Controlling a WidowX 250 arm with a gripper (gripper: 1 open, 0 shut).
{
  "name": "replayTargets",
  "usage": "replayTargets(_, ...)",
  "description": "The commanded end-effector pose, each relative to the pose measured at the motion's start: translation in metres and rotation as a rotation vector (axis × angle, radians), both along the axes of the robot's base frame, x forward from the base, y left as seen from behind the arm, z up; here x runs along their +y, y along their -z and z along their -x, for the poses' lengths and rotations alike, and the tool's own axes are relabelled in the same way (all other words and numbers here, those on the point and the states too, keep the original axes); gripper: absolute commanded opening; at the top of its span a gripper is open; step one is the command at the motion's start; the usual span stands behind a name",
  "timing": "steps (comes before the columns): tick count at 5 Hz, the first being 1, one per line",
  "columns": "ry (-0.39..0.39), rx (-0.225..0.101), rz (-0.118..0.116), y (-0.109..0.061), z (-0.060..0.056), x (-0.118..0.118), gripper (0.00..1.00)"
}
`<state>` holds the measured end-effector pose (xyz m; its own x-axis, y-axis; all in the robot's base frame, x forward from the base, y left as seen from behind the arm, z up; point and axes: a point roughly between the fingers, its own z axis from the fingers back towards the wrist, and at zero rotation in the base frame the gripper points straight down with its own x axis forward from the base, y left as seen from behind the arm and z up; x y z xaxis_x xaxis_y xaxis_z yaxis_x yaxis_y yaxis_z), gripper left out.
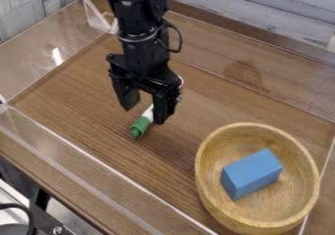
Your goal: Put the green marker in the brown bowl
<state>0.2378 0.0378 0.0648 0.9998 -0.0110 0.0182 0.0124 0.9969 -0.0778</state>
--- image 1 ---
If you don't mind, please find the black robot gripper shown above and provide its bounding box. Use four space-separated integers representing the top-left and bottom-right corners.
106 29 178 124

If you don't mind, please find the green and white marker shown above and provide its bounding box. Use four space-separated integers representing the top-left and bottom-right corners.
130 75 186 139

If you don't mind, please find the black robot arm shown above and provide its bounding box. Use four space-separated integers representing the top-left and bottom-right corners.
106 0 182 124

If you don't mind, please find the brown wooden bowl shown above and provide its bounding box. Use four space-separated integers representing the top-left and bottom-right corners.
196 122 321 235

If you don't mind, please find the blue foam block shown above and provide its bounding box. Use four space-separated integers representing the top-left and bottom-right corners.
221 149 284 201

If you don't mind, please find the clear acrylic corner bracket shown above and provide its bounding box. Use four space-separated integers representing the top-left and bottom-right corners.
83 0 119 35

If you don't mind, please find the clear acrylic tray wall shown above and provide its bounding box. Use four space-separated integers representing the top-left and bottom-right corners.
0 96 218 235

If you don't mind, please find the black metal table frame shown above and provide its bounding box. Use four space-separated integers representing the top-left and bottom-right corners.
0 158 75 235

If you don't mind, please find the black cable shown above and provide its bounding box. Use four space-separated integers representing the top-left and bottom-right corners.
0 203 37 235

